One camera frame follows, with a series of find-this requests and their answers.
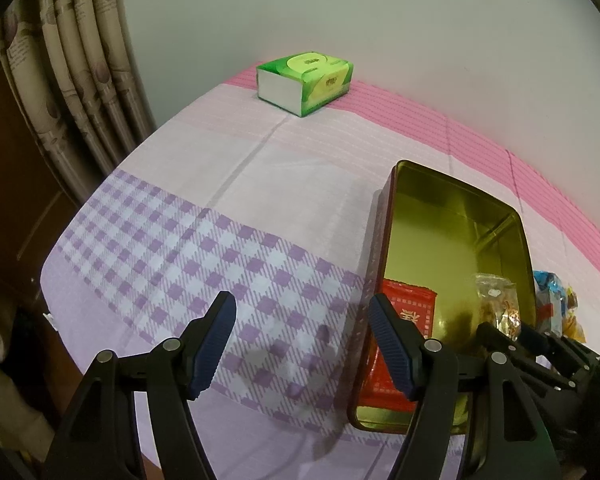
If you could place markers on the red snack packet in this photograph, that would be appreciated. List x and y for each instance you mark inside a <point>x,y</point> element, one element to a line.
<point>415,305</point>

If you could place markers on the pink and purple checked tablecloth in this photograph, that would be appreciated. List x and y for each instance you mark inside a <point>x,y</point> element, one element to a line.
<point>230,185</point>

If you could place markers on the maroon and gold tin box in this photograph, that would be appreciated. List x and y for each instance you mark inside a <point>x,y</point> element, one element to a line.
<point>430,220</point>

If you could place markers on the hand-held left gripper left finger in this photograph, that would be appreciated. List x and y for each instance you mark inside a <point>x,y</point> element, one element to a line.
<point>212,345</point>

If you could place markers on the beige cloth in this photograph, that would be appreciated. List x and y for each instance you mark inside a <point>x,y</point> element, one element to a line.
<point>5,400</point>

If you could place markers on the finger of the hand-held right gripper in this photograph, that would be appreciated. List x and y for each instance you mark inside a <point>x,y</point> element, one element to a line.
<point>495,337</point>
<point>535,340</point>

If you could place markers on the green tissue box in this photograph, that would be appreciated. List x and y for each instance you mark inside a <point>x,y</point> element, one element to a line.
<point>305,85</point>

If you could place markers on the blue clear snack packet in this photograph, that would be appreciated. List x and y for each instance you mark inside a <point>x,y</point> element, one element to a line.
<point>547,285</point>

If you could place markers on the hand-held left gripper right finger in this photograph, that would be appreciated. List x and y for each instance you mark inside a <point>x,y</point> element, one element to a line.
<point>392,347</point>

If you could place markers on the beige patterned curtain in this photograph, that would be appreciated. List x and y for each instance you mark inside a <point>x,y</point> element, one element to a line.
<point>80,60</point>

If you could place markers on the brown wooden cabinet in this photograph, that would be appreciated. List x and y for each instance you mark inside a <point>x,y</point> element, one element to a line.
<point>10,185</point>

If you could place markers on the yellow snack packet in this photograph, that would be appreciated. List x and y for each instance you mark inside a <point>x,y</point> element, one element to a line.
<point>575,327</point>

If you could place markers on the clear golden snack packet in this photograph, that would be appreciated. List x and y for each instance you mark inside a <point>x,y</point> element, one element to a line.
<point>495,300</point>

